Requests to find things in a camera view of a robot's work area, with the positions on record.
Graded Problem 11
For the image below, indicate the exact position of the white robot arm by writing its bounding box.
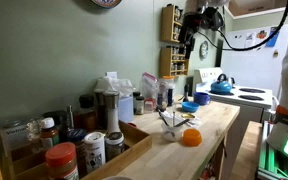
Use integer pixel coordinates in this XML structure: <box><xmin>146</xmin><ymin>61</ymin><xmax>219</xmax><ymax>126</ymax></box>
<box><xmin>178</xmin><ymin>0</ymin><xmax>230</xmax><ymax>59</ymax></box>

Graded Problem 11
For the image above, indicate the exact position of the small jar black lid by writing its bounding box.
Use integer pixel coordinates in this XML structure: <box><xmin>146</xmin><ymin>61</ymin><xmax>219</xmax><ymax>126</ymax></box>
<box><xmin>135</xmin><ymin>96</ymin><xmax>144</xmax><ymax>115</ymax></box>

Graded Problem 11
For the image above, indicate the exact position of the upside down clear container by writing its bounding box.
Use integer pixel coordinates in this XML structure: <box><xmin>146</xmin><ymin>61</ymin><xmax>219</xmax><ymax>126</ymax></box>
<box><xmin>157</xmin><ymin>76</ymin><xmax>175</xmax><ymax>111</ymax></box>

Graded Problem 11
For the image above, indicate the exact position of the orange lid spice jar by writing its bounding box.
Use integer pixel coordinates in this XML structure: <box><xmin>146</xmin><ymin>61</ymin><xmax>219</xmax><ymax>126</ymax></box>
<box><xmin>45</xmin><ymin>142</ymin><xmax>79</xmax><ymax>180</ymax></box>

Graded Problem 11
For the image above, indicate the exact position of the zip bag with red seal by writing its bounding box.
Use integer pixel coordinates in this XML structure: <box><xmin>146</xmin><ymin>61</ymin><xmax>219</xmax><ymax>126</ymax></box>
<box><xmin>140</xmin><ymin>72</ymin><xmax>157</xmax><ymax>113</ymax></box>

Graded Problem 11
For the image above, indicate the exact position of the steel pepper grinder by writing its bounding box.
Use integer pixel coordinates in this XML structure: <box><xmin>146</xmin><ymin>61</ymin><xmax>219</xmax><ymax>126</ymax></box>
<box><xmin>104</xmin><ymin>91</ymin><xmax>120</xmax><ymax>133</ymax></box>

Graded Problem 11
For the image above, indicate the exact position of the white tissue box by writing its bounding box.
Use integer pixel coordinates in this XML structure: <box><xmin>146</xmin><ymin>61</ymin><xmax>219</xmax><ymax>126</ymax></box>
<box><xmin>94</xmin><ymin>76</ymin><xmax>134</xmax><ymax>123</ymax></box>

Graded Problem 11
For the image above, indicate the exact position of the lower wooden spice rack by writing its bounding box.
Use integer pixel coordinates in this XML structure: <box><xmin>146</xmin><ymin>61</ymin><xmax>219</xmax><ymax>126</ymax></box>
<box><xmin>159</xmin><ymin>47</ymin><xmax>189</xmax><ymax>77</ymax></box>

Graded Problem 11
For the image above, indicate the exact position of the wooden spice rack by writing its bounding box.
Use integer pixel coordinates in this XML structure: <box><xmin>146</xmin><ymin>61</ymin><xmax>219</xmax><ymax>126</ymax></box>
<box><xmin>159</xmin><ymin>47</ymin><xmax>189</xmax><ymax>77</ymax></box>
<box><xmin>160</xmin><ymin>4</ymin><xmax>182</xmax><ymax>43</ymax></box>

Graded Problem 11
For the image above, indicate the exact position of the clear bowl with utensils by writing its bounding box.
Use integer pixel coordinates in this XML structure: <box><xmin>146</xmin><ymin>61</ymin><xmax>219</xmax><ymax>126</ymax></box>
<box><xmin>159</xmin><ymin>111</ymin><xmax>188</xmax><ymax>142</ymax></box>

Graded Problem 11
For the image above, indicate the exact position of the blue plastic bowl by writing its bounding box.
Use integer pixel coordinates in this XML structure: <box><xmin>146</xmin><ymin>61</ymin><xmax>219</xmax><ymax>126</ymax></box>
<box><xmin>182</xmin><ymin>101</ymin><xmax>199</xmax><ymax>113</ymax></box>

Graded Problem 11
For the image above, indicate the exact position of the dark blue mug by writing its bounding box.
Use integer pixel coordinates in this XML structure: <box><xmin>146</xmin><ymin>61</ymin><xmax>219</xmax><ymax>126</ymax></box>
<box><xmin>193</xmin><ymin>92</ymin><xmax>210</xmax><ymax>106</ymax></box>

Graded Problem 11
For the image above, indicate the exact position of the dark glass spice jar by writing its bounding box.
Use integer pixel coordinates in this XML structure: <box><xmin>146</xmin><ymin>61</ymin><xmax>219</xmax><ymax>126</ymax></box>
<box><xmin>105</xmin><ymin>132</ymin><xmax>124</xmax><ymax>161</ymax></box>

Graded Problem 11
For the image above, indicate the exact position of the dark sauce bottle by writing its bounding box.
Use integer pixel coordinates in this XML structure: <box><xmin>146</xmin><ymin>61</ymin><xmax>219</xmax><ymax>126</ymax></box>
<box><xmin>74</xmin><ymin>94</ymin><xmax>97</xmax><ymax>132</ymax></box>

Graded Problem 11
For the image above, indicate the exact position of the orange plastic cup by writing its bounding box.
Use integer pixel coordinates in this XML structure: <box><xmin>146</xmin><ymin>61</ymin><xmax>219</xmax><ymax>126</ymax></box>
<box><xmin>182</xmin><ymin>129</ymin><xmax>202</xmax><ymax>146</ymax></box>

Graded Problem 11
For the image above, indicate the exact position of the white spice shaker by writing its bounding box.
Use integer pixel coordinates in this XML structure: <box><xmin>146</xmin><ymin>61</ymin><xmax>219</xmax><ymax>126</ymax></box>
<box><xmin>84</xmin><ymin>132</ymin><xmax>106</xmax><ymax>173</ymax></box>

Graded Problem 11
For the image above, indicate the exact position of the upper wooden spice rack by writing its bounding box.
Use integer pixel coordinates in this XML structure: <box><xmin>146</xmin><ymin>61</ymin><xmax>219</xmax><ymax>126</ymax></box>
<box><xmin>160</xmin><ymin>4</ymin><xmax>182</xmax><ymax>43</ymax></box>

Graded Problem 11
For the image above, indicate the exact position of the blue tea kettle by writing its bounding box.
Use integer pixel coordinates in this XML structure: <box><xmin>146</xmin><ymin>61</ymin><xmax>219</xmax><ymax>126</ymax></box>
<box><xmin>211</xmin><ymin>74</ymin><xmax>232</xmax><ymax>94</ymax></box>

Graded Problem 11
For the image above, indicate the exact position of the wooden tray box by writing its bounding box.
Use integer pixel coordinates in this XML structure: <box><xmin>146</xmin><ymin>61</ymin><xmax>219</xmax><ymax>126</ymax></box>
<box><xmin>3</xmin><ymin>122</ymin><xmax>152</xmax><ymax>180</ymax></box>

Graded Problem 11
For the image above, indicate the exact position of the brown bottle white cap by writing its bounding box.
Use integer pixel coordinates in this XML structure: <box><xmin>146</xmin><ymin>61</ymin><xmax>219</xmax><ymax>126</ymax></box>
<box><xmin>40</xmin><ymin>117</ymin><xmax>59</xmax><ymax>150</ymax></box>

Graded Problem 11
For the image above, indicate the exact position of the white electric stove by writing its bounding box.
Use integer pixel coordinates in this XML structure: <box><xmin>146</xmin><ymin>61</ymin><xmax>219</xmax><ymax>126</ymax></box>
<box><xmin>192</xmin><ymin>67</ymin><xmax>274</xmax><ymax>180</ymax></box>

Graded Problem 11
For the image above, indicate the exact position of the white refrigerator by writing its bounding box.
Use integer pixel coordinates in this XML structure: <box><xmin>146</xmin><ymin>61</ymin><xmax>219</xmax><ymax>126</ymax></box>
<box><xmin>220</xmin><ymin>24</ymin><xmax>288</xmax><ymax>97</ymax></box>

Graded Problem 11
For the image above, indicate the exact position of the white box with text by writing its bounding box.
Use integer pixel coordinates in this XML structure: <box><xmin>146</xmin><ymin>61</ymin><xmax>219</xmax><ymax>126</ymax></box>
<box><xmin>0</xmin><ymin>124</ymin><xmax>29</xmax><ymax>157</ymax></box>

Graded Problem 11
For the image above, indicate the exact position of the round wall clock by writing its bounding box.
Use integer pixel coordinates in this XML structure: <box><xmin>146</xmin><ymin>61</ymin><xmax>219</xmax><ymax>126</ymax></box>
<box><xmin>199</xmin><ymin>41</ymin><xmax>208</xmax><ymax>59</ymax></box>

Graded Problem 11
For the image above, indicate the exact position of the decorative wall plate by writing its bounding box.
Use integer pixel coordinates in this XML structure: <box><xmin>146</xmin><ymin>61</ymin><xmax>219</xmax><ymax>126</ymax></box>
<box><xmin>91</xmin><ymin>0</ymin><xmax>122</xmax><ymax>8</ymax></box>

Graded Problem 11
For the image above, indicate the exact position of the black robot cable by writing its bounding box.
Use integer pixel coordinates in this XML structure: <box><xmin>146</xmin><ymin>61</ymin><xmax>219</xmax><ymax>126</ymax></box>
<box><xmin>197</xmin><ymin>0</ymin><xmax>288</xmax><ymax>52</ymax></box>

